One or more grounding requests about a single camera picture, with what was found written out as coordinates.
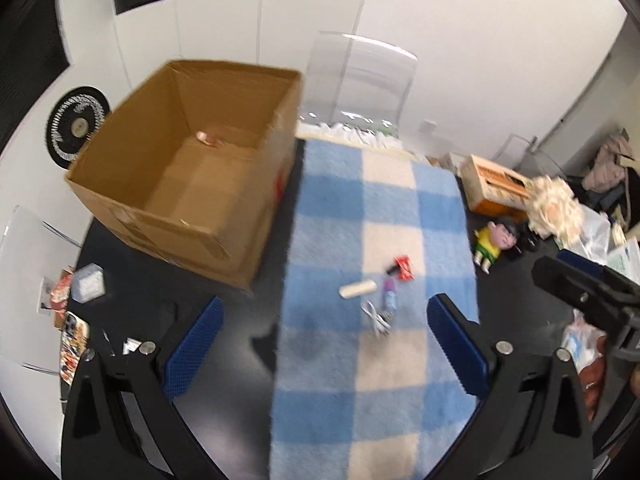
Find white small box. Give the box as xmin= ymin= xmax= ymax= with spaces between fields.
xmin=70 ymin=263 xmax=106 ymax=304

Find red candy wrapper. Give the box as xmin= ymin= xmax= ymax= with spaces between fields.
xmin=388 ymin=255 xmax=414 ymax=282

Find purple cap eye drops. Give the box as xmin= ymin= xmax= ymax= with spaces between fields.
xmin=383 ymin=276 xmax=397 ymax=314

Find white cable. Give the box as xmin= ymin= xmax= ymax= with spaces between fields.
xmin=360 ymin=300 xmax=392 ymax=337

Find brown cardboard box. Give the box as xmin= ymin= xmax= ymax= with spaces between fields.
xmin=65 ymin=60 xmax=303 ymax=289

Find silver metal keyring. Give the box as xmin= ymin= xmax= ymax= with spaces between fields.
xmin=378 ymin=311 xmax=394 ymax=330

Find black vase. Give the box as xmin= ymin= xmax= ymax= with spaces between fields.
xmin=506 ymin=221 xmax=541 ymax=261

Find clear pink sanitizer bottle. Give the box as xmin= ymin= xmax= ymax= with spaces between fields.
xmin=195 ymin=131 xmax=224 ymax=148

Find white nail file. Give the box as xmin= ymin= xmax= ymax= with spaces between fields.
xmin=338 ymin=278 xmax=378 ymax=299

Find plastic bag with items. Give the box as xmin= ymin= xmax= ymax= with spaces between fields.
xmin=562 ymin=309 xmax=606 ymax=420

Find clear acrylic chair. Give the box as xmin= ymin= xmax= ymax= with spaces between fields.
xmin=299 ymin=32 xmax=419 ymax=138

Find clear plastic bag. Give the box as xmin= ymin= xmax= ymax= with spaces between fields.
xmin=568 ymin=205 xmax=627 ymax=264

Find cartoon boy figurine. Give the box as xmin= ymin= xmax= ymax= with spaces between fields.
xmin=473 ymin=217 xmax=518 ymax=274

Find orange tissue box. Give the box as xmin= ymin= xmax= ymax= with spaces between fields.
xmin=459 ymin=155 xmax=532 ymax=220

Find blue checked blanket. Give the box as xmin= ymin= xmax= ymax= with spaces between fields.
xmin=269 ymin=140 xmax=478 ymax=479

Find cream artificial rose bouquet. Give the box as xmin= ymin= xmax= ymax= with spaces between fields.
xmin=527 ymin=176 xmax=585 ymax=245

